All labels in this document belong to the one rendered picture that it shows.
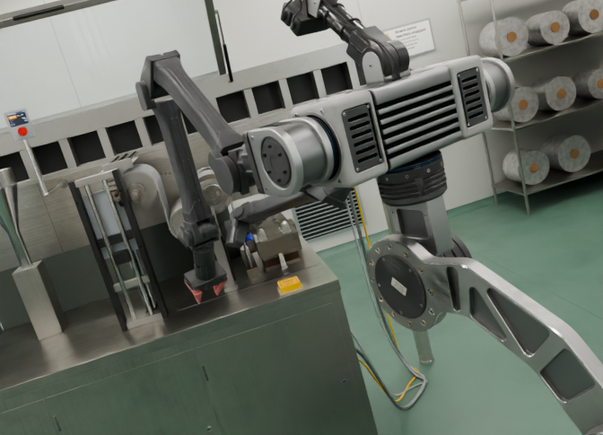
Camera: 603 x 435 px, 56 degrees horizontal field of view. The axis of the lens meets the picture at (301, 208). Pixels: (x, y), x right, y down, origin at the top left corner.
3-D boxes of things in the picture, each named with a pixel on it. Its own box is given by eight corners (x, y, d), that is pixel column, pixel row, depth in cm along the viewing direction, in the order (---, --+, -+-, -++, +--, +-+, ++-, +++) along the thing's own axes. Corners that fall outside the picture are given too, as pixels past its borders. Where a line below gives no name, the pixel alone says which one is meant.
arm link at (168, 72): (133, 44, 128) (173, 36, 133) (135, 91, 138) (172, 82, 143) (235, 176, 108) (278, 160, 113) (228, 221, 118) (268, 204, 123)
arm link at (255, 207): (340, 180, 163) (310, 168, 157) (338, 199, 161) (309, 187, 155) (259, 213, 196) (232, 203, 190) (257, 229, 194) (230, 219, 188)
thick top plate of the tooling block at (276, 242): (260, 259, 210) (256, 244, 208) (249, 235, 248) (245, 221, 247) (301, 246, 212) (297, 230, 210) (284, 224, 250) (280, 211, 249)
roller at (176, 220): (175, 243, 206) (164, 213, 203) (176, 228, 231) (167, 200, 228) (207, 233, 208) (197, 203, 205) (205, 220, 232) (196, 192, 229)
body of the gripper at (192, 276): (183, 278, 158) (181, 258, 153) (215, 264, 163) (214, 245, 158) (195, 292, 154) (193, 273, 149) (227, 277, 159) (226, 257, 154)
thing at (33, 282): (30, 345, 206) (-31, 197, 193) (39, 330, 220) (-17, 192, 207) (68, 333, 208) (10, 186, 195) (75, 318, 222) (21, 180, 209)
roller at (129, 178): (123, 215, 202) (110, 178, 198) (130, 204, 226) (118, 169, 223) (161, 204, 203) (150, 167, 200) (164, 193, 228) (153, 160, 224)
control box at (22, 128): (14, 142, 188) (3, 112, 186) (13, 142, 194) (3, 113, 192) (36, 135, 191) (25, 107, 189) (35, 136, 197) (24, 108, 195)
